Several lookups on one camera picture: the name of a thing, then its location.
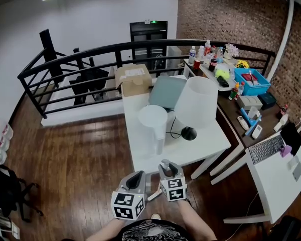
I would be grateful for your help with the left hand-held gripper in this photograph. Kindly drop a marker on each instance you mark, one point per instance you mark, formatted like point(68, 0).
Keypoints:
point(124, 205)

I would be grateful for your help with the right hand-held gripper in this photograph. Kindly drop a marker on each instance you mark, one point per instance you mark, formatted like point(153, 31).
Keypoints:
point(173, 188)

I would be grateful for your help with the person's left forearm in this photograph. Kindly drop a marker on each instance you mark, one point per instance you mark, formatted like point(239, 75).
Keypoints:
point(108, 230)

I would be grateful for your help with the person's right forearm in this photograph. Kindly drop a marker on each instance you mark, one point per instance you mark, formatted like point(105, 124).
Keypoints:
point(195, 220)

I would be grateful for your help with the person's shoe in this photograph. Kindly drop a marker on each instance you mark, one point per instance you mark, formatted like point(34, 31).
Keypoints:
point(155, 216)

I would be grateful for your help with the white kettle jug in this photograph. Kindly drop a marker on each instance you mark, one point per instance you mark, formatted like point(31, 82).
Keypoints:
point(150, 124)

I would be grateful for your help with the black patterned shirt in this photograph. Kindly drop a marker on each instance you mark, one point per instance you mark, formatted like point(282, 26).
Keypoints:
point(153, 232)

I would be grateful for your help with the white table lamp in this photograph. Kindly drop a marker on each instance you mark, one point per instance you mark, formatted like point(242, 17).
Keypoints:
point(195, 102)

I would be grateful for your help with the grey laptop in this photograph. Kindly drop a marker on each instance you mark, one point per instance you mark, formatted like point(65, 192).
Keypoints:
point(165, 92)

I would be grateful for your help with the white remote control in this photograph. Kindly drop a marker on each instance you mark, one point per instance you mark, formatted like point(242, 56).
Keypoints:
point(257, 131)
point(242, 122)

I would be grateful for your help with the cardboard box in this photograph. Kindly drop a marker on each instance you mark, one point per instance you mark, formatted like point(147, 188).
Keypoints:
point(136, 87)

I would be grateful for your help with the blue squeegee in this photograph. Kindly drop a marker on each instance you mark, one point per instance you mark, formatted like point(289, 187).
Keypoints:
point(252, 124)

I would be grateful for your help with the black keyboard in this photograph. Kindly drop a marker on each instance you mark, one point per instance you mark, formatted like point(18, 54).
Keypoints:
point(266, 149)

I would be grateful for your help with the green bottle orange cap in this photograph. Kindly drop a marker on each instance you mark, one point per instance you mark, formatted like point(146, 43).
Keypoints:
point(233, 93)

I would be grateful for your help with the clear measuring cup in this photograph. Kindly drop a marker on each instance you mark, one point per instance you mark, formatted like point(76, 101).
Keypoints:
point(253, 112)

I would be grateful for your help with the white tray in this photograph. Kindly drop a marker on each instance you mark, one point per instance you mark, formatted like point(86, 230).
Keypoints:
point(210, 75)

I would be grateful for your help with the black pouch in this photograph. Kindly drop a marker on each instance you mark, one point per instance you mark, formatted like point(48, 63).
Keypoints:
point(223, 81)

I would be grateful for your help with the grey tissue box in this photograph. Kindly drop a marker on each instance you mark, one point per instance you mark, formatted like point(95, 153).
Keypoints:
point(249, 102)

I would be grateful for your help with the clear bottle red cap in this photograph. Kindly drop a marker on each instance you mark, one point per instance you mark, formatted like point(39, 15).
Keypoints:
point(240, 89)

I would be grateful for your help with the red can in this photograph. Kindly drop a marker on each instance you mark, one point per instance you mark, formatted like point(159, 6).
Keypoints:
point(196, 64)

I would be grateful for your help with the yellow-green bag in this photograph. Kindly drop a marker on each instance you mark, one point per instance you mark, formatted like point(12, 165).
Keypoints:
point(222, 73)

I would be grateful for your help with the white appliance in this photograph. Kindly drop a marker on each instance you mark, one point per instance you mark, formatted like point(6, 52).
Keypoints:
point(175, 58)

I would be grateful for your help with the cola bottle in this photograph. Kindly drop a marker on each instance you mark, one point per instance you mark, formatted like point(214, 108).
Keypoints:
point(284, 110)
point(212, 64)

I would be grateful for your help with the water bottle blue label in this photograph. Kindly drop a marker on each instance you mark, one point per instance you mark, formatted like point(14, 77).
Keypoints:
point(192, 56)

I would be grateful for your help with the purple object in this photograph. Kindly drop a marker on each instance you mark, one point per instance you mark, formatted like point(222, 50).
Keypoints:
point(286, 151)

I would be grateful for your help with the blue plastic bin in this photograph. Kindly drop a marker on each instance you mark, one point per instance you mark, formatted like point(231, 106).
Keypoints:
point(256, 90)

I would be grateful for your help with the dark box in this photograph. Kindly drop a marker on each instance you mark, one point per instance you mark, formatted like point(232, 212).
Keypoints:
point(267, 100)

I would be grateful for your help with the white handheld scanner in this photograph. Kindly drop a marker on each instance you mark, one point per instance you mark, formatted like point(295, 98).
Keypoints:
point(281, 123)

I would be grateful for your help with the red box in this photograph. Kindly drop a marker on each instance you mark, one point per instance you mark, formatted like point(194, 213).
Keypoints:
point(247, 78)

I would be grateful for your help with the clear plastic bottle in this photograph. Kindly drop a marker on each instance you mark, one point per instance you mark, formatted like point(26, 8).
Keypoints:
point(201, 53)

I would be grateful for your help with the black metal railing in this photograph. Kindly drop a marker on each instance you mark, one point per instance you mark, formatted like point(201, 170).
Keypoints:
point(118, 58)

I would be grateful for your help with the clear plastic cup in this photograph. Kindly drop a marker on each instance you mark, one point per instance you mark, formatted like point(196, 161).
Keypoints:
point(293, 162)

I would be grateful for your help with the clear bottle blue cap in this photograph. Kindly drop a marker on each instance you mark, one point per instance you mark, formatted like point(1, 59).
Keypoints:
point(220, 55)

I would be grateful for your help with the black cloth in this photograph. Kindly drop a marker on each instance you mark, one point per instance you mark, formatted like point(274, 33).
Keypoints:
point(292, 137)

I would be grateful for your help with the clear bottle red label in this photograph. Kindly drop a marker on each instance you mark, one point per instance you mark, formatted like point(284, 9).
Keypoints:
point(207, 49)

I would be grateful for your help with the black chair with backpack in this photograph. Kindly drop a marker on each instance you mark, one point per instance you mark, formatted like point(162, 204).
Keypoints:
point(5, 189)

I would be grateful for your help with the grey card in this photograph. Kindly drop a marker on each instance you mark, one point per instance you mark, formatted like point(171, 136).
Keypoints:
point(298, 171)

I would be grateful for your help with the yellow flowers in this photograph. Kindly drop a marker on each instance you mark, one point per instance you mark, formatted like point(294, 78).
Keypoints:
point(242, 64)

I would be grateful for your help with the white flower pot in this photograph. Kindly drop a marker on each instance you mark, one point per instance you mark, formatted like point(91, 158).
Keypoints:
point(230, 51)

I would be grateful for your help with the pack of red-label bottles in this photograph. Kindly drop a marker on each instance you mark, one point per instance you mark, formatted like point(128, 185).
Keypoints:
point(5, 132)

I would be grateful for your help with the black door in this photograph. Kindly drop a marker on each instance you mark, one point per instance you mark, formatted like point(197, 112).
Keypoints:
point(140, 34)

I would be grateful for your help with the white pipe column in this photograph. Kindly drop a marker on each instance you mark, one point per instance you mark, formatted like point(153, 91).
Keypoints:
point(287, 34)

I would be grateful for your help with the black stair post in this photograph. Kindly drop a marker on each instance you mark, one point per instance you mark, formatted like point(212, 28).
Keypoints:
point(47, 49)

